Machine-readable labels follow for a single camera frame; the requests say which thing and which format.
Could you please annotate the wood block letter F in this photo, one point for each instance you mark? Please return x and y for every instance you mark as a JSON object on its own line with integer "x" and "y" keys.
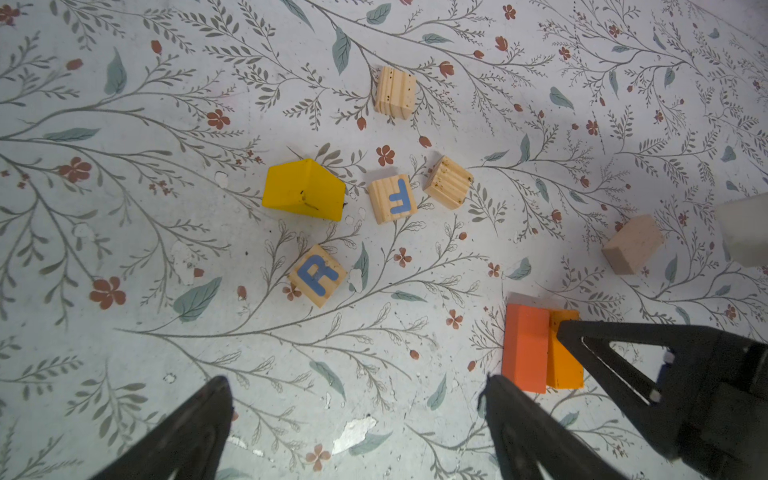
{"x": 392, "y": 198}

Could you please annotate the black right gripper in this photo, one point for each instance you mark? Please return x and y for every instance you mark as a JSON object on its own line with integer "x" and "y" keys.
{"x": 708, "y": 404}

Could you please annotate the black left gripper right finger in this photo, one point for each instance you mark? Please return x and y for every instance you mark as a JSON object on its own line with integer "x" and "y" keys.
{"x": 530, "y": 444}

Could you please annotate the wood block letter R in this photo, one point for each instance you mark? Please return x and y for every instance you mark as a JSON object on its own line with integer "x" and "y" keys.
{"x": 317, "y": 275}

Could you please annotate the orange rectangular block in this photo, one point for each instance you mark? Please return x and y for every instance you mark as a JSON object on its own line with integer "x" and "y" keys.
{"x": 563, "y": 370}

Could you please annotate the yellow triangular roof block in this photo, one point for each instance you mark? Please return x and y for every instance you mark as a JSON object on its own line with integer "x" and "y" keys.
{"x": 306, "y": 188}

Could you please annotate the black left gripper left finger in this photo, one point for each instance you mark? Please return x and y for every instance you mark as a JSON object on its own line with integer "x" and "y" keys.
{"x": 188, "y": 444}

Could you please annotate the grooved wood block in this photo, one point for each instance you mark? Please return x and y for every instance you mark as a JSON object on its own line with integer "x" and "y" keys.
{"x": 449, "y": 183}
{"x": 395, "y": 93}

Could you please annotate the red-orange rectangular block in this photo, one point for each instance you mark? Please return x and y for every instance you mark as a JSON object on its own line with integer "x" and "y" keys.
{"x": 525, "y": 347}

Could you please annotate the grooved wood block near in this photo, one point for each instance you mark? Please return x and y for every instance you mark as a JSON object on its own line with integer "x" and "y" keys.
{"x": 449, "y": 183}

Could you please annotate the grooved wood block far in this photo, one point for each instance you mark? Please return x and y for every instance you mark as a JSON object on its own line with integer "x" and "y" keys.
{"x": 395, "y": 93}

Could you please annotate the plain light wood block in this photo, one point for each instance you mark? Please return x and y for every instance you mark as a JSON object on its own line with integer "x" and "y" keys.
{"x": 628, "y": 251}

